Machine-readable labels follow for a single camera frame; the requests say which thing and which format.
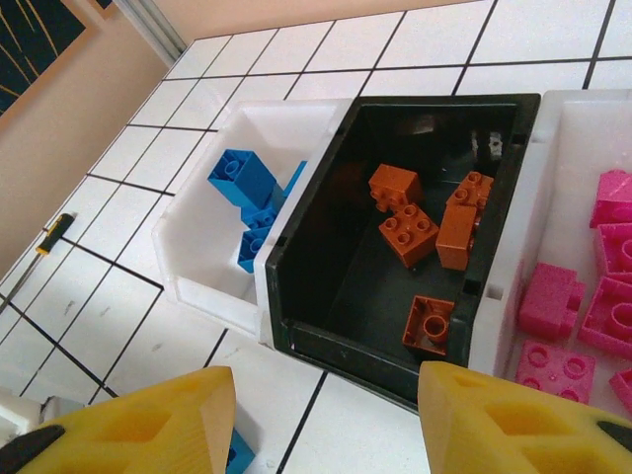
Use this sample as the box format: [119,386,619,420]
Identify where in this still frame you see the black plastic container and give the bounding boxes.
[264,92,542,414]

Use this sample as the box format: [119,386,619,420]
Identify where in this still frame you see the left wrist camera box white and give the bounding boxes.
[0,387,50,436]

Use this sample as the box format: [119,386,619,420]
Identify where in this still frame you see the white plastic container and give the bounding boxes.
[466,88,632,421]
[152,98,355,347]

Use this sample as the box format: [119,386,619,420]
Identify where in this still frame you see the orange lego brick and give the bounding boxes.
[434,204,479,271]
[446,171,496,211]
[400,294,456,357]
[378,202,440,270]
[368,163,425,213]

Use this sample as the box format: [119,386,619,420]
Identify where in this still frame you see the black yellow screwdriver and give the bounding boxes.
[0,212,78,310]

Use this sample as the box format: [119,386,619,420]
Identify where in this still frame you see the pink lego brick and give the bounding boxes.
[592,168,632,229]
[513,339,596,404]
[516,262,586,340]
[594,221,632,276]
[577,275,632,355]
[607,367,632,412]

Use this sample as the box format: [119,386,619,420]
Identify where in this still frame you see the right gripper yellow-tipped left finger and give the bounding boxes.
[0,365,237,474]

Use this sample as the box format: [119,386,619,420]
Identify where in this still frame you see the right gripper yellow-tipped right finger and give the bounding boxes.
[417,361,632,474]

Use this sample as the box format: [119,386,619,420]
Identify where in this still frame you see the blue lego brick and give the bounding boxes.
[241,204,280,231]
[206,147,276,209]
[238,226,274,276]
[269,160,310,209]
[224,427,259,471]

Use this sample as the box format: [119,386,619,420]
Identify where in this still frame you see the aluminium frame post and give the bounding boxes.
[116,0,190,58]

